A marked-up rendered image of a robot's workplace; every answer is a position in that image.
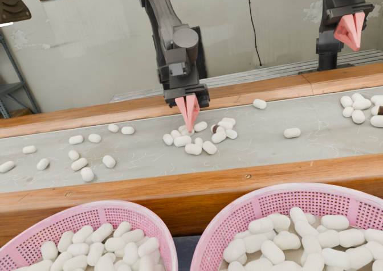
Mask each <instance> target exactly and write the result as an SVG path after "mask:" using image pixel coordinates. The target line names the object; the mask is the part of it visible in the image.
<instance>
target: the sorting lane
mask: <svg viewBox="0 0 383 271"><path fill-rule="evenodd" d="M355 93H359V94H360V95H362V97H363V98H364V99H368V100H371V98H372V97H373V96H376V95H378V96H382V95H383V86H382V87H374V88H366V89H358V90H353V91H345V92H337V93H329V94H324V95H316V96H308V97H300V98H292V99H287V100H279V101H271V102H266V107H265V108H264V109H260V108H257V107H255V106H254V104H250V105H242V106H234V107H229V108H221V109H213V110H205V111H200V112H199V114H198V116H197V118H196V119H195V122H194V126H195V125H196V124H198V123H200V122H202V121H203V122H206V123H207V128H206V129H204V130H201V131H200V132H197V131H195V130H194V134H193V135H191V136H190V138H191V143H192V144H195V142H194V141H195V139H196V138H201V139H202V140H203V143H204V142H206V141H209V142H211V143H212V144H213V145H215V146H216V148H217V151H216V152H215V153H214V154H209V153H208V152H207V151H205V150H204V149H203V148H202V152H201V154H199V155H194V154H189V153H187V152H186V150H185V146H180V147H178V146H176V145H175V144H174V142H173V144H171V145H167V144H166V143H165V142H164V140H163V136H164V135H165V134H170V135H171V132H172V131H173V130H177V131H178V128H179V127H180V126H184V125H186V124H185V120H184V117H183V115H182V114H176V115H171V116H163V117H155V118H147V119H142V120H134V121H126V122H118V123H114V125H117V126H118V127H119V130H118V131H117V132H112V131H110V130H109V129H108V127H109V125H110V124H105V125H98V126H89V127H84V128H76V129H68V130H60V131H55V132H48V133H39V134H32V135H23V136H19V137H10V138H3V139H0V165H2V164H4V163H6V162H8V161H12V162H14V167H13V168H12V169H10V170H9V171H7V172H5V173H1V172H0V193H3V192H13V191H24V190H34V189H41V188H51V187H62V186H73V185H79V184H90V183H100V182H111V181H117V180H127V179H138V178H149V177H155V176H166V175H176V174H187V173H197V172H204V171H214V170H225V169H235V168H242V167H253V166H263V165H274V164H280V163H291V162H301V161H312V160H318V159H328V158H339V157H350V156H356V155H367V154H377V153H383V127H376V126H373V125H372V124H371V122H370V120H371V118H372V117H373V116H374V115H372V114H371V110H372V108H373V107H374V106H375V105H374V104H372V103H371V106H370V107H369V108H367V109H362V110H361V111H362V112H363V114H364V116H365V120H364V122H362V123H360V124H358V123H355V122H354V121H353V118H352V116H350V117H344V116H343V110H344V109H345V107H343V105H342V103H341V102H340V100H341V98H342V97H343V96H348V97H350V98H351V99H352V96H353V95H354V94H355ZM353 102H354V101H353ZM223 118H233V119H234V120H235V125H234V126H233V128H232V130H233V131H235V132H236V133H237V137H236V138H235V139H231V138H229V137H228V136H226V138H225V139H224V140H222V141H221V142H220V143H214V142H213V141H212V139H211V138H212V136H213V135H214V133H212V132H211V127H212V126H213V125H217V124H218V123H219V122H220V121H222V119H223ZM194 126H193V129H194ZM123 127H132V128H134V130H135V131H134V133H133V134H123V133H122V131H121V130H122V128H123ZM291 128H298V129H300V135H299V136H298V137H292V138H287V137H285V136H284V131H285V130H286V129H291ZM91 134H97V135H99V136H100V137H101V141H100V142H98V143H95V142H91V141H90V140H89V136H90V135H91ZM75 136H82V137H83V138H84V141H83V142H82V143H78V144H75V145H72V144H70V143H69V139H70V138H71V137H75ZM28 146H35V147H36V152H34V153H29V154H25V153H24V152H23V148H24V147H28ZM71 150H76V151H77V152H78V154H79V159H80V158H85V159H86V160H87V161H88V163H87V165H86V166H84V167H82V168H81V169H79V170H76V171H75V170H73V169H72V167H71V165H72V163H74V162H75V161H73V160H72V159H71V158H70V157H69V155H68V153H69V152H70V151H71ZM106 155H110V156H111V157H112V158H113V159H114V160H115V162H116V163H115V165H114V166H113V167H111V168H109V167H107V166H106V165H105V164H104V163H103V158H104V157H105V156H106ZM44 158H45V159H48V160H49V164H48V165H47V167H46V168H45V169H44V170H38V169H37V164H38V163H39V162H40V161H41V160H42V159H44ZM79 159H78V160H79ZM85 167H89V168H90V169H91V170H92V172H93V174H94V177H93V179H92V180H91V181H89V182H86V181H84V180H83V177H82V175H81V170H82V169H83V168H85Z"/></svg>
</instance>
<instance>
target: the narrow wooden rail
mask: <svg viewBox="0 0 383 271"><path fill-rule="evenodd" d="M285 183H322V184H330V185H335V186H340V187H346V188H350V189H353V190H357V191H361V192H364V193H366V194H369V195H373V196H375V197H378V198H380V199H383V153H377V154H367V155H356V156H350V157H339V158H328V159H318V160H312V161H301V162H291V163H280V164H274V165H263V166H253V167H242V168H235V169H225V170H214V171H204V172H197V173H187V174H176V175H166V176H155V177H149V178H138V179H127V180H117V181H111V182H100V183H90V184H79V185H73V186H62V187H51V188H41V189H34V190H24V191H13V192H3V193H0V249H1V248H2V247H3V246H4V245H6V244H7V243H8V242H9V241H11V240H12V239H13V238H15V237H16V236H18V235H19V234H21V233H22V232H24V231H25V230H27V229H29V228H30V227H32V226H33V225H35V224H37V223H38V222H40V221H42V220H44V219H46V218H48V217H50V216H52V215H54V214H56V213H59V212H62V211H64V210H67V209H69V208H72V207H76V206H79V205H82V204H86V203H91V202H98V201H103V200H122V201H127V202H132V203H136V204H139V205H141V206H143V207H146V208H147V209H149V210H151V211H152V212H154V213H155V214H156V215H157V216H158V217H159V218H160V219H161V220H162V221H163V222H164V223H165V225H166V226H167V228H168V230H169V232H170V234H171V236H172V237H186V236H202V234H203V232H204V231H205V229H206V228H207V226H208V225H209V224H210V222H211V221H212V220H213V219H214V218H215V217H216V215H217V214H219V213H220V212H221V211H222V210H223V209H224V208H225V207H226V206H228V205H229V204H230V203H232V202H233V201H235V200H236V199H238V198H240V197H241V196H243V195H246V194H248V193H250V192H253V191H255V190H258V189H261V188H265V187H268V186H273V185H277V184H285Z"/></svg>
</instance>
